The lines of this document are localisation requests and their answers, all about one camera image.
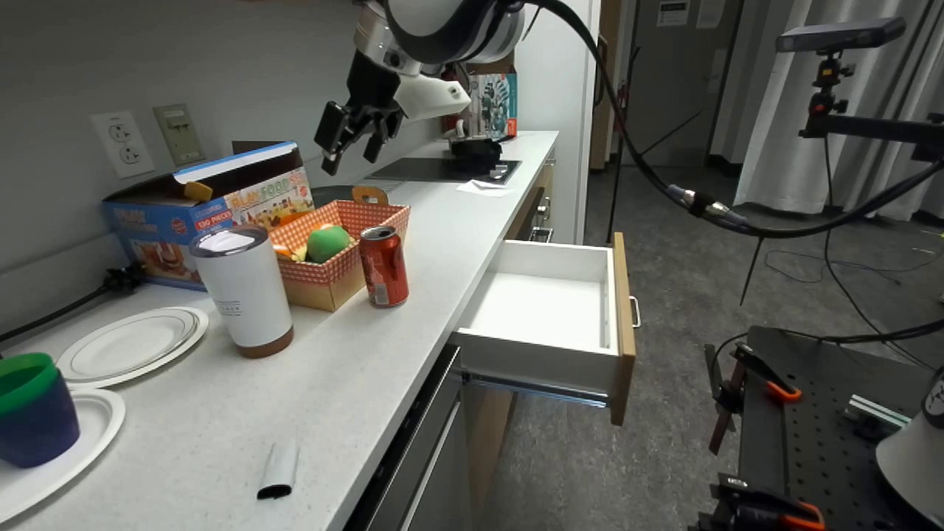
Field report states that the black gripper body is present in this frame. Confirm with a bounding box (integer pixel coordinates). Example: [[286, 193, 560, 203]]
[[336, 48, 475, 137]]

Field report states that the wooden top drawer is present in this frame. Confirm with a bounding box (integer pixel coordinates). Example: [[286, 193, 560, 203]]
[[451, 233, 641, 426]]

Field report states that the green soft object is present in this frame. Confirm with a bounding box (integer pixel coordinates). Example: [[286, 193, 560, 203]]
[[308, 224, 352, 264]]

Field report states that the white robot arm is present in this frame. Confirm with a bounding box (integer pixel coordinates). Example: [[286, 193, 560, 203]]
[[315, 0, 523, 174]]

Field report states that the black induction cooktop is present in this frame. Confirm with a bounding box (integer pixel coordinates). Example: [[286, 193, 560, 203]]
[[370, 161, 520, 184]]

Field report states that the black pot on cooktop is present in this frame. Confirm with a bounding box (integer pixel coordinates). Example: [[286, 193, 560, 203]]
[[448, 140, 501, 168]]

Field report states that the tall cardboard box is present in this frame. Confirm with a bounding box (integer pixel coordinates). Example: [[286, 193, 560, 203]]
[[467, 60, 518, 140]]

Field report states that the yellow toy in tray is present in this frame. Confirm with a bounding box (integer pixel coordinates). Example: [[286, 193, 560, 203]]
[[279, 246, 310, 264]]

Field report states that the orange checkered cardboard tray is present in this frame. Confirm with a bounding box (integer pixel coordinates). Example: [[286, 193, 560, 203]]
[[271, 202, 410, 310]]

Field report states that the red soda can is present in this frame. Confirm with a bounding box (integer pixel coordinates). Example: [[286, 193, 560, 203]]
[[361, 224, 410, 310]]

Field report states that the white tumbler with lid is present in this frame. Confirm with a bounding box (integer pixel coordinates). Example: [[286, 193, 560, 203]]
[[193, 227, 296, 357]]

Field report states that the blue colourful cardboard box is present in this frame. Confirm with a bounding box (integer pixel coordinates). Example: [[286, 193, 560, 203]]
[[102, 141, 314, 290]]

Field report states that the white empty plate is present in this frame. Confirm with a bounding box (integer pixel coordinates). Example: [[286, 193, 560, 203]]
[[60, 307, 209, 389]]

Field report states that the small white marker tube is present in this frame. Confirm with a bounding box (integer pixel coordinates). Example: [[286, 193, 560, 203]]
[[256, 441, 299, 501]]

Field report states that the stainless dishwasher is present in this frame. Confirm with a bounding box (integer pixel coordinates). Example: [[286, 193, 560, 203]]
[[342, 346, 472, 531]]

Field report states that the white curtain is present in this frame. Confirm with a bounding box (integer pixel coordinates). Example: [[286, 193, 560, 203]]
[[736, 0, 944, 215]]

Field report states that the green and blue cup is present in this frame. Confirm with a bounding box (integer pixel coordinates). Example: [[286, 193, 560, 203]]
[[0, 355, 81, 470]]

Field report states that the white plate under cup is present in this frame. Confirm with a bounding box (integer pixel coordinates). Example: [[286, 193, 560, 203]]
[[0, 386, 127, 526]]

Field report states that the black perforated table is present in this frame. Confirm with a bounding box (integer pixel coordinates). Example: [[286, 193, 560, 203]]
[[723, 327, 944, 531]]

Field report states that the beige wall switch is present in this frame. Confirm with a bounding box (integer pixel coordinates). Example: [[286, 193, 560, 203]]
[[153, 103, 203, 166]]

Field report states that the white wall outlet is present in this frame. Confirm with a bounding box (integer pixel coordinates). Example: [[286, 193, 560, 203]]
[[93, 109, 153, 178]]

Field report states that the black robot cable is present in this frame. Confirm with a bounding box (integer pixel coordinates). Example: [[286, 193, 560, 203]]
[[529, 0, 944, 352]]

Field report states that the orange handled clamp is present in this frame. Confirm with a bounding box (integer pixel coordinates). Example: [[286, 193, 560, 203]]
[[706, 346, 802, 454], [709, 476, 827, 531]]

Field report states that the black camera on stand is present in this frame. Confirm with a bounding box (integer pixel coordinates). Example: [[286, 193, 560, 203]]
[[777, 15, 944, 166]]

